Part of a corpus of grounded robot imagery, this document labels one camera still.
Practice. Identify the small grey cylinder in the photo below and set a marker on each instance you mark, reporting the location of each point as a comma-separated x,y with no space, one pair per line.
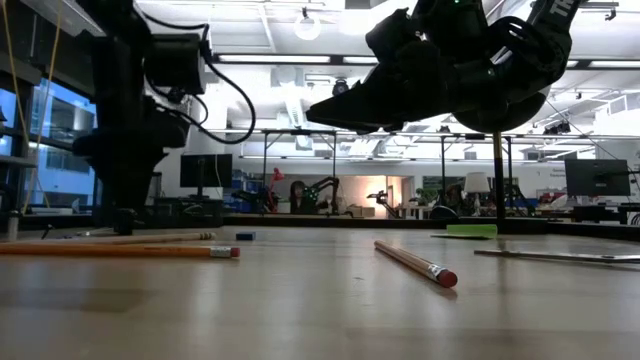
12,227

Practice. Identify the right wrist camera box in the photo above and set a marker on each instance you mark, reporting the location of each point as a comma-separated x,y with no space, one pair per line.
392,37

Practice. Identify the ceiling light strip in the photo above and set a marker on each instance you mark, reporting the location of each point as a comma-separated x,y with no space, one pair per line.
615,64
275,59

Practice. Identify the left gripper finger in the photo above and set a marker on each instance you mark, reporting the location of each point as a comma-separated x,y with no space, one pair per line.
125,195

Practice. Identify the black aluminium table frame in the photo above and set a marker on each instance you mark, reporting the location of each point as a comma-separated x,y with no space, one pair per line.
350,220

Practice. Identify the blue eraser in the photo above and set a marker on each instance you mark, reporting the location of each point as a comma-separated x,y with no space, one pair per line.
245,235

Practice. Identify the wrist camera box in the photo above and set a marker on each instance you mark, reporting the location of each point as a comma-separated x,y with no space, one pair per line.
392,37
175,65

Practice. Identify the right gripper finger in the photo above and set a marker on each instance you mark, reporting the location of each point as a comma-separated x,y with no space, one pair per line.
370,107

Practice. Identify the black monitor on stand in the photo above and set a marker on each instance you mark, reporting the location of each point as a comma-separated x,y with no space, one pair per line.
206,170

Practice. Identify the orange pencil with red eraser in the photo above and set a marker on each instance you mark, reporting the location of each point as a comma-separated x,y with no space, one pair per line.
415,263
125,250

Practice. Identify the white shade table lamp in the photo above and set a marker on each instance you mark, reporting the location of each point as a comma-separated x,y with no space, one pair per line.
477,182

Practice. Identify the person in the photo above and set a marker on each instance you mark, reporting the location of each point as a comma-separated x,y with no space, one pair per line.
299,197

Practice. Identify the background black robot arm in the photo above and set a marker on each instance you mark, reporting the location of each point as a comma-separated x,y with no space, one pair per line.
336,190

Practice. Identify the pale wooden pencil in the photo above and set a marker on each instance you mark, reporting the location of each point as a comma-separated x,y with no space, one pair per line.
160,237

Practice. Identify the black ceiling spotlight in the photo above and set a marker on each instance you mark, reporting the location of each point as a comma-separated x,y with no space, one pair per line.
340,89

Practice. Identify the wide black monitor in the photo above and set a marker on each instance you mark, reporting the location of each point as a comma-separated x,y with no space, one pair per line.
597,177

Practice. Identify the green sticky note pad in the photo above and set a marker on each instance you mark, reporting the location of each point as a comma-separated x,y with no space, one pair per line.
472,231

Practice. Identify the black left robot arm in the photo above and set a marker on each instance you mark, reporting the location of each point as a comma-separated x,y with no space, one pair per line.
117,75

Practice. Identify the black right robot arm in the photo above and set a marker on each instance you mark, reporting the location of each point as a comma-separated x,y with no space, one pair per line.
545,40

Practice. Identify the red desk lamp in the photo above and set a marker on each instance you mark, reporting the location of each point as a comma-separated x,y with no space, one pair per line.
276,175

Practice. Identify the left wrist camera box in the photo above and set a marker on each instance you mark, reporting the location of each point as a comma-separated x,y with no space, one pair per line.
175,65

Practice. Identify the white globe lamp black base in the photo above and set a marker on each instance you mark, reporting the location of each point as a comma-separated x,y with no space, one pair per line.
498,180

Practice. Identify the background small robot arm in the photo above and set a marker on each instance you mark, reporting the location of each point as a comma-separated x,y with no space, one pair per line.
382,199

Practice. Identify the black mesh desk organizer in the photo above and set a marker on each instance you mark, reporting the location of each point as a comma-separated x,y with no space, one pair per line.
200,212

